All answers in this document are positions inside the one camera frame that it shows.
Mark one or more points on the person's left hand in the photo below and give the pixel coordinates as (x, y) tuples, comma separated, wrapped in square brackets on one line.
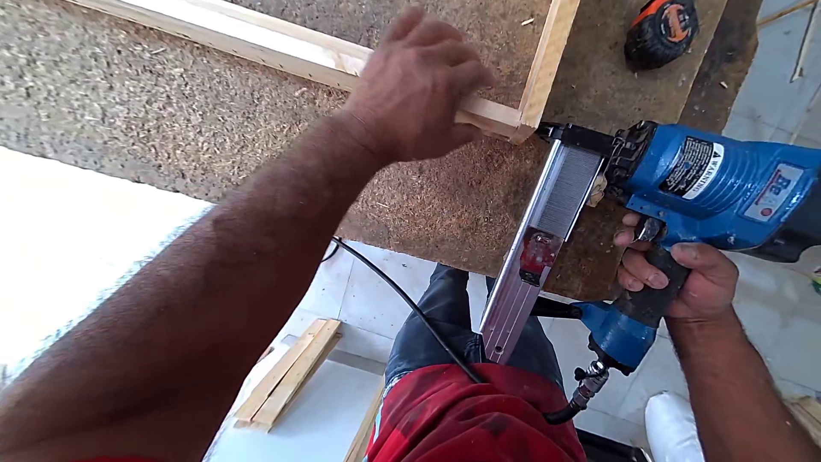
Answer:
[(410, 96)]

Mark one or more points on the person's right hand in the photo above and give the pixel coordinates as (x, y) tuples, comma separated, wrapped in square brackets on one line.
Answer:
[(712, 289)]

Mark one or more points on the person's left fingers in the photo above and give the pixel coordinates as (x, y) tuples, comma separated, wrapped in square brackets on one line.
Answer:
[(442, 51)]

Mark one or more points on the person's right thumb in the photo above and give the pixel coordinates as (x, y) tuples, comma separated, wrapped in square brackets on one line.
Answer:
[(700, 258)]

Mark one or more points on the person's right fingers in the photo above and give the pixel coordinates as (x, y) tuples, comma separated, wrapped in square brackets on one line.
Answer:
[(643, 269)]

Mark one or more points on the person's left thumb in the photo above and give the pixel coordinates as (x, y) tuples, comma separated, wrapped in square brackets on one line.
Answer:
[(465, 134)]

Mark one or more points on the blue pneumatic staple gun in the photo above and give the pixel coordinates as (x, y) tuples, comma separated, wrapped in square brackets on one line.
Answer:
[(712, 186)]

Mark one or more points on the light wooden frame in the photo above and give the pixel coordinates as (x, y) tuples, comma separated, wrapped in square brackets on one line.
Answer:
[(544, 67)]

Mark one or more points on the person's right forearm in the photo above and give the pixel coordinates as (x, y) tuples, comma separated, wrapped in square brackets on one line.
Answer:
[(737, 385)]

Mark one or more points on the person's left forearm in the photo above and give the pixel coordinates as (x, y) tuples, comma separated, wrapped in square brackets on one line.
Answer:
[(224, 256)]

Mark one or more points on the white sack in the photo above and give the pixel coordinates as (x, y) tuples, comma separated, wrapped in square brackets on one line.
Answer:
[(672, 427)]

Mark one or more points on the person's legs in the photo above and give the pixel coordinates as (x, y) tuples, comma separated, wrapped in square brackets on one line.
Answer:
[(417, 333)]

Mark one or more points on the black orange tape measure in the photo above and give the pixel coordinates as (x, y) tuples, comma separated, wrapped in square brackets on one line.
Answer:
[(660, 38)]

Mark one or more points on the person's body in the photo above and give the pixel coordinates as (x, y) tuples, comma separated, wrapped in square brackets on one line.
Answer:
[(474, 417)]

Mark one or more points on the thin wooden stick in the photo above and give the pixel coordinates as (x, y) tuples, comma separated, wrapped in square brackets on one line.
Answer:
[(786, 13)]

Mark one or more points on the light wooden plank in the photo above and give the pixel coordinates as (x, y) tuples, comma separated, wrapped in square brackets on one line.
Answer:
[(298, 384), (365, 427), (282, 372)]

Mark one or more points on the white board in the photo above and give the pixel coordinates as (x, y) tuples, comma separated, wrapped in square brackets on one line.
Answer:
[(321, 417)]

